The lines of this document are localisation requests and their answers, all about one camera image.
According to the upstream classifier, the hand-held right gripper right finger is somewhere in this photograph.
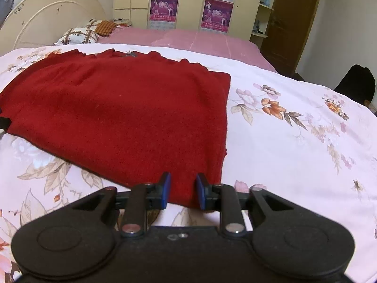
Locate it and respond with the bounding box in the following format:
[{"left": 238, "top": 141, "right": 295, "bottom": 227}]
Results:
[{"left": 196, "top": 173, "right": 295, "bottom": 238}]

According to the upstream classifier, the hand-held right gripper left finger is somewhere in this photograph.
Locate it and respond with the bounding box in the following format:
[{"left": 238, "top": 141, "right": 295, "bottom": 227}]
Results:
[{"left": 71, "top": 172, "right": 172, "bottom": 239}]

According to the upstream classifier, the red embellished sweater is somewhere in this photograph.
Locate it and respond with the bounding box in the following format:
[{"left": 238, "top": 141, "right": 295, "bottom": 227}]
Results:
[{"left": 0, "top": 49, "right": 232, "bottom": 213}]

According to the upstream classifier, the white floral blanket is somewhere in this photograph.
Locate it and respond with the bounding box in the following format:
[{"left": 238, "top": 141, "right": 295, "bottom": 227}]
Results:
[{"left": 0, "top": 43, "right": 377, "bottom": 283}]

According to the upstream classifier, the cream arched headboard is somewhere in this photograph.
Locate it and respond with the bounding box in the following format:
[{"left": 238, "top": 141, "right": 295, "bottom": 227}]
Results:
[{"left": 0, "top": 0, "right": 107, "bottom": 56}]

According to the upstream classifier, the orange brown pillow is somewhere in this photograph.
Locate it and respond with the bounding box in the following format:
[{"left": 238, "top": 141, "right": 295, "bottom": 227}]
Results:
[{"left": 96, "top": 20, "right": 122, "bottom": 37}]

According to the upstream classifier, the pink bed sheet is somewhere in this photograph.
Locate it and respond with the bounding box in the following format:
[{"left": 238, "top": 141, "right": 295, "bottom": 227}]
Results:
[{"left": 97, "top": 26, "right": 279, "bottom": 73}]

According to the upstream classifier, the brown wooden door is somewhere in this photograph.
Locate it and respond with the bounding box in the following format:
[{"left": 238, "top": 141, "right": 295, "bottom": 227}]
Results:
[{"left": 261, "top": 0, "right": 322, "bottom": 79}]

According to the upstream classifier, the black chair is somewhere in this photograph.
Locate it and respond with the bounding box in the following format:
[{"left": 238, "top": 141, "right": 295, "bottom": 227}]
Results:
[{"left": 334, "top": 64, "right": 377, "bottom": 107}]

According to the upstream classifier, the cream wardrobe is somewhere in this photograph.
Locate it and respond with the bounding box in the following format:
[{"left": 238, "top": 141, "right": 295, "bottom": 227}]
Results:
[{"left": 113, "top": 0, "right": 267, "bottom": 41}]

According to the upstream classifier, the cream corner shelf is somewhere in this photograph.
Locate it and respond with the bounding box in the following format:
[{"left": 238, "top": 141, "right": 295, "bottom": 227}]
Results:
[{"left": 250, "top": 0, "right": 281, "bottom": 48}]

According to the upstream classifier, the purple wall poster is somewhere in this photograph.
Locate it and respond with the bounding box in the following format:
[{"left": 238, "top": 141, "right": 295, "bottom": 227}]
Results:
[
  {"left": 201, "top": 0, "right": 234, "bottom": 33},
  {"left": 149, "top": 0, "right": 180, "bottom": 22}
]

